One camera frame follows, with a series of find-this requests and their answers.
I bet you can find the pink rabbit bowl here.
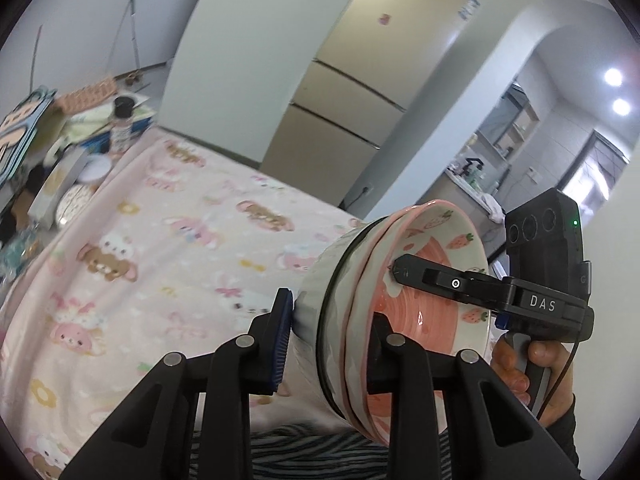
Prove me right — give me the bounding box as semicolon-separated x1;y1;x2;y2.
344;206;424;444
367;200;489;439

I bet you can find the white ribbed bowl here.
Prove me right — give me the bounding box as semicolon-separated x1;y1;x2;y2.
293;217;395;426

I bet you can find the pink cloth on vanity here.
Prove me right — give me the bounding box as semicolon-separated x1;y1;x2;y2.
480;193;504;224

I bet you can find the beige bathroom vanity cabinet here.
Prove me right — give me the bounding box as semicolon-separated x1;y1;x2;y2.
426;171;506;256

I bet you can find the black bathroom faucet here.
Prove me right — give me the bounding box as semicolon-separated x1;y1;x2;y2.
460;157;485;183

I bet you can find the black striped grey cloth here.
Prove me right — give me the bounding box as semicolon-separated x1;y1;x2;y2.
250;424;388;479

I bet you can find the pink cartoon tablecloth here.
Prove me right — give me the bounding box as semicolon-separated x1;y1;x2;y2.
1;127;359;479

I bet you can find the gold three-door refrigerator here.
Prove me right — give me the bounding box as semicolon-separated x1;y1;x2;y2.
260;0;480;205

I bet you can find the black-capped seasoning bottle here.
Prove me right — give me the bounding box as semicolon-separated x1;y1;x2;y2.
110;96;136;155

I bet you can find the pink comb rack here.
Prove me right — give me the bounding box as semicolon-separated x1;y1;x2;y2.
54;77;117;115

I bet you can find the leaning mop pole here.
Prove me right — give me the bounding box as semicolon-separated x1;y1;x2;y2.
106;0;141;74

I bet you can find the wall mirror cabinet shelf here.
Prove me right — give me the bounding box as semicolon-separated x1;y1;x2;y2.
476;81;539;160

